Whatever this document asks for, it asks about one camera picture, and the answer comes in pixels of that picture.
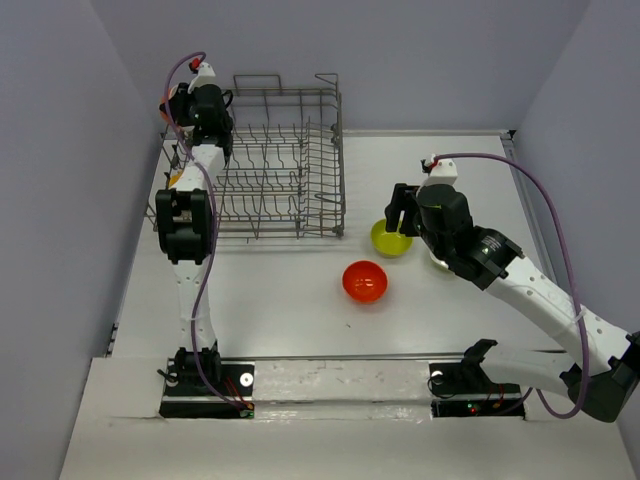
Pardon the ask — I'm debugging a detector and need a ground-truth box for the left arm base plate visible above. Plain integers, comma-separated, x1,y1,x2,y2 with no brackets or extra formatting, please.
158,361,256,420

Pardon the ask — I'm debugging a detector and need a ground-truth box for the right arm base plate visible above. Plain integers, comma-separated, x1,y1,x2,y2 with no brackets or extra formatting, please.
427,362,526,419

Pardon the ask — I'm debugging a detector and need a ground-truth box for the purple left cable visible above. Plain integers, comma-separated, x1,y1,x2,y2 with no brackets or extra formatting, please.
163,51,256,416

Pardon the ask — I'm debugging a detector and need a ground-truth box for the lime green bowl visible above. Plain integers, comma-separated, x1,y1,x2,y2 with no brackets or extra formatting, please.
370,219,413,258

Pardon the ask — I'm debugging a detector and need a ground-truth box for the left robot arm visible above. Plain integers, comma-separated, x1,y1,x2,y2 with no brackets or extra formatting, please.
155,82,233,404

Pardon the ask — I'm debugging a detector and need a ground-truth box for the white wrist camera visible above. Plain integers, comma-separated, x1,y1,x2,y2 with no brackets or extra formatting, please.
421,156,458,187
188,58,216,93

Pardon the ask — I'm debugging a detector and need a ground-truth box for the white bowl orange outside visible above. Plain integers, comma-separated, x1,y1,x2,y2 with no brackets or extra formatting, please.
159,85,178,124

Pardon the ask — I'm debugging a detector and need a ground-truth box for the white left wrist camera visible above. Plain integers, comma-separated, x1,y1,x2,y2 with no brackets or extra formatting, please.
188,58,216,93

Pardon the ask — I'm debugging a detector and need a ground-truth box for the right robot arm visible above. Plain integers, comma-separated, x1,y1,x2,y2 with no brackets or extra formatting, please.
385,183,639,423

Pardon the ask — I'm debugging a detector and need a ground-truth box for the yellow bowl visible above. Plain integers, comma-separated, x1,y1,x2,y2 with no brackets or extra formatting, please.
166,171,183,189

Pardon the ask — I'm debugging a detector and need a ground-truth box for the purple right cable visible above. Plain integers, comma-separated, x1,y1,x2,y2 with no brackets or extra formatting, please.
433,152,592,419

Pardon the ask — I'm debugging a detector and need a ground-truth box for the purple cable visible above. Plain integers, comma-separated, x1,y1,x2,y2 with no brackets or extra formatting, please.
163,51,256,416
433,152,592,419

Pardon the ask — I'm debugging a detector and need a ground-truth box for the grey wire dish rack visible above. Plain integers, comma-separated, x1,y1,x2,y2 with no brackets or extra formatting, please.
145,72,347,244

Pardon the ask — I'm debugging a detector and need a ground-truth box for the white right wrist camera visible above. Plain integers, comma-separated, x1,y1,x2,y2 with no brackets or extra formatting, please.
421,156,458,187

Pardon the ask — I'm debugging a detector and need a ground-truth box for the white bowl green outside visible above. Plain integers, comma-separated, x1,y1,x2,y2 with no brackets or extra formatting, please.
429,252,453,274

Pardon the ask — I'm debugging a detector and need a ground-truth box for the red orange bowl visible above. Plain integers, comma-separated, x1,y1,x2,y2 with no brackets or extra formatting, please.
341,260,388,304

